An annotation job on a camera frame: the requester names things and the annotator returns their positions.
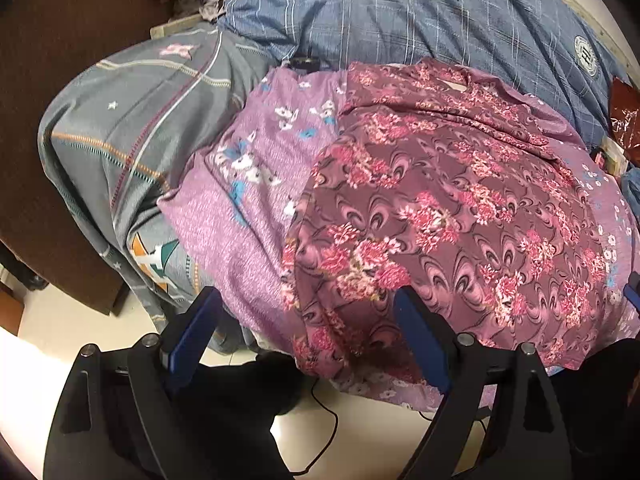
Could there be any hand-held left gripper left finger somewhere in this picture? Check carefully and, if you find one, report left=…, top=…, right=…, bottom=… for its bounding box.
left=44, top=287, right=224, bottom=480

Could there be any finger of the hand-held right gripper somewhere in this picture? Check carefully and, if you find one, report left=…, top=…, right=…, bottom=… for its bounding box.
left=623, top=271, right=640, bottom=318

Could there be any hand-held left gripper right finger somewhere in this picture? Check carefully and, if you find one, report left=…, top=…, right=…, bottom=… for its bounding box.
left=393, top=287, right=572, bottom=480

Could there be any maroon floral garment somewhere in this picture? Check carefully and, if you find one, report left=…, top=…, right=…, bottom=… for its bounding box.
left=281, top=58, right=626, bottom=378

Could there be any purple floral bed sheet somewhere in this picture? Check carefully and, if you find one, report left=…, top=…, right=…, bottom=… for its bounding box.
left=156, top=62, right=637, bottom=413

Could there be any red plastic bag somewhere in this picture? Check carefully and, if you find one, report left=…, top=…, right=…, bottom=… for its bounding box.
left=607, top=76, right=640, bottom=158

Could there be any grey striped quilt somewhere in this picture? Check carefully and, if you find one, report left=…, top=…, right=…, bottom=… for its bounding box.
left=37, top=22, right=273, bottom=356

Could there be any small black device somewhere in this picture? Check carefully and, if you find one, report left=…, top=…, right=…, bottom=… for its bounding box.
left=283, top=55, right=322, bottom=71

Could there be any black cable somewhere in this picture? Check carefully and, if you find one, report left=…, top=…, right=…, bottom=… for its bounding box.
left=290, top=377, right=341, bottom=477

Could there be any wooden bed frame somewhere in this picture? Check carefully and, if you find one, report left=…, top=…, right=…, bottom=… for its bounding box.
left=520, top=0, right=640, bottom=92

